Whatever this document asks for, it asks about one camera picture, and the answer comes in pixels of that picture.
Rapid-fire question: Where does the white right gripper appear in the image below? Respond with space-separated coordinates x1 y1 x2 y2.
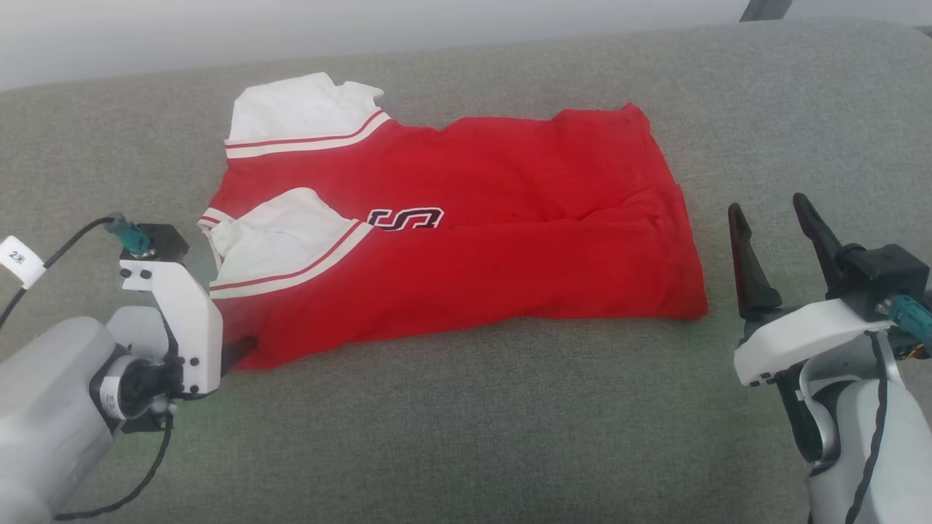
727 192 897 387

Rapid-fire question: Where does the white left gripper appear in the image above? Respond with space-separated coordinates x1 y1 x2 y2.
119 259 258 398

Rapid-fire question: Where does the red and white jersey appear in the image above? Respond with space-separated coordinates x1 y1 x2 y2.
198 72 709 371

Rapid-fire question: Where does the grey metal pole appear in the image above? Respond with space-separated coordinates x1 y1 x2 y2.
740 0 794 23

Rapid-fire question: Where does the grey fabric sofa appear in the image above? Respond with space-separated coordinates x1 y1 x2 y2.
0 18 932 524

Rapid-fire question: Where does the teal right camera plug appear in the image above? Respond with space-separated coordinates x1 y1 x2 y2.
884 294 932 359

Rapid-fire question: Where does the teal camera plug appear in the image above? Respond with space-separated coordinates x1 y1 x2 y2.
103 213 153 256
884 294 932 359

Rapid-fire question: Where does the teal left camera plug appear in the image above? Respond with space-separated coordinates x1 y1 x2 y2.
103 213 153 256

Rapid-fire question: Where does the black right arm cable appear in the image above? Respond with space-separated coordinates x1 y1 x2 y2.
843 330 901 524

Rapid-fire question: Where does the white cable label tag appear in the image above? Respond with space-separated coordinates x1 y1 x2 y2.
0 234 47 290

